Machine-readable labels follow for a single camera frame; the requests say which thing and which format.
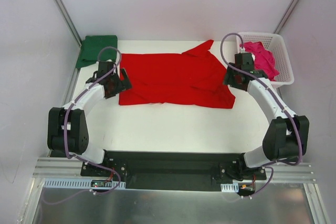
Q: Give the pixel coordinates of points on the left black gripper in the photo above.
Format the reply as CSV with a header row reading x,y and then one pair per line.
x,y
122,83

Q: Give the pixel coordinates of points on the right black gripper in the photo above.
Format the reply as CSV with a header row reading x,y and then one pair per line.
x,y
230,80

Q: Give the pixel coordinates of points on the red t shirt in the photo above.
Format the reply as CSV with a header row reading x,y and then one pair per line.
x,y
193,77

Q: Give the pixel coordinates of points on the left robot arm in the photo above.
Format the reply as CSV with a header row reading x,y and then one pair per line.
x,y
67,126

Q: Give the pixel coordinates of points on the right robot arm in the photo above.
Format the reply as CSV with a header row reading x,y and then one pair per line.
x,y
286,138

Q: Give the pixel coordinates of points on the pink t shirt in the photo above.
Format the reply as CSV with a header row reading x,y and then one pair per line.
x,y
264,59

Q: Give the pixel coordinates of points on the folded green t shirt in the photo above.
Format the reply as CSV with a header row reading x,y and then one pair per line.
x,y
91,46

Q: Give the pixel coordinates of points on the white plastic basket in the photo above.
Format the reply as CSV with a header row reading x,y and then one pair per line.
x,y
276,45

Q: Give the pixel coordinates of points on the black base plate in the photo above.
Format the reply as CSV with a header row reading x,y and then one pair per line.
x,y
171,171

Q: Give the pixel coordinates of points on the aluminium frame rail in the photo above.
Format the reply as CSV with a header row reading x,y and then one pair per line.
x,y
56,167

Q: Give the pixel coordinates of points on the right white cable duct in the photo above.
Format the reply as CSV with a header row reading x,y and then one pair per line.
x,y
230,188

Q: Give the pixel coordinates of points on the white cable duct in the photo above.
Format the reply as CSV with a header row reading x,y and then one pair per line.
x,y
230,188
68,183

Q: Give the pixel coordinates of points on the left white cable duct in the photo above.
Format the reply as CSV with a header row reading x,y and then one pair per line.
x,y
68,183

